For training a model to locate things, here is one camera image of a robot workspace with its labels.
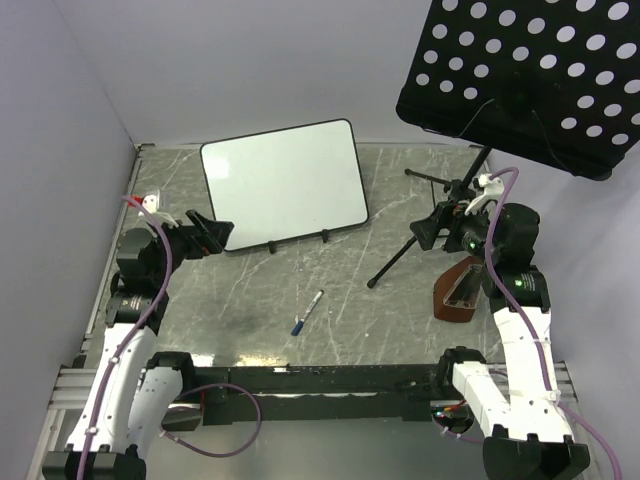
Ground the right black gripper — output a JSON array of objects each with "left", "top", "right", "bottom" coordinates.
[{"left": 409, "top": 198, "right": 501, "bottom": 264}]

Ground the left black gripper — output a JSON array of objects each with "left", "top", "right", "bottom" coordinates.
[{"left": 147, "top": 208, "right": 232, "bottom": 285}]

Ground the white whiteboard black frame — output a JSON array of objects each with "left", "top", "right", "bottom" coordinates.
[{"left": 200, "top": 118, "right": 369, "bottom": 252}]

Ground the white marker pen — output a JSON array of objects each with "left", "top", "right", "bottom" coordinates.
[{"left": 296, "top": 290, "right": 324, "bottom": 326}]

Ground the blue marker cap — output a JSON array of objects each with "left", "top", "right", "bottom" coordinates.
[{"left": 291, "top": 321, "right": 304, "bottom": 336}]

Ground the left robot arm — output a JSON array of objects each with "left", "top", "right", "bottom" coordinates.
[{"left": 42, "top": 210, "right": 234, "bottom": 479}]

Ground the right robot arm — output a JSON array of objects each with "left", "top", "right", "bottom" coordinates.
[{"left": 410, "top": 201, "right": 591, "bottom": 479}]

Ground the black perforated music stand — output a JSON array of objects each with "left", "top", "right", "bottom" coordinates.
[{"left": 366, "top": 0, "right": 640, "bottom": 289}]

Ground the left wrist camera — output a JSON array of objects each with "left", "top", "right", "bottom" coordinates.
[{"left": 141, "top": 190, "right": 166, "bottom": 214}]

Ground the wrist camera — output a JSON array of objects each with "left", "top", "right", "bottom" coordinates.
[
  {"left": 464, "top": 174, "right": 505, "bottom": 216},
  {"left": 141, "top": 190, "right": 166, "bottom": 214}
]

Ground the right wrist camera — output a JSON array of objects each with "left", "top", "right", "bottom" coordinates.
[{"left": 464, "top": 174, "right": 505, "bottom": 216}]

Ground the wire whiteboard easel stand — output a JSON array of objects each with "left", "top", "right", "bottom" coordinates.
[{"left": 266, "top": 229, "right": 330, "bottom": 255}]

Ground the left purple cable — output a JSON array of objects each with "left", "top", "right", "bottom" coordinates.
[{"left": 77, "top": 196, "right": 176, "bottom": 480}]

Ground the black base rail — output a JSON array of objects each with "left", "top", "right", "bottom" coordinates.
[{"left": 177, "top": 364, "right": 462, "bottom": 426}]

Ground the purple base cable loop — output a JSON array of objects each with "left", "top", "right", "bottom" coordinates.
[{"left": 158, "top": 383, "right": 263, "bottom": 458}]

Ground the aluminium frame rail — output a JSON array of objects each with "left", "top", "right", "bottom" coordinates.
[{"left": 48, "top": 368, "right": 97, "bottom": 411}]

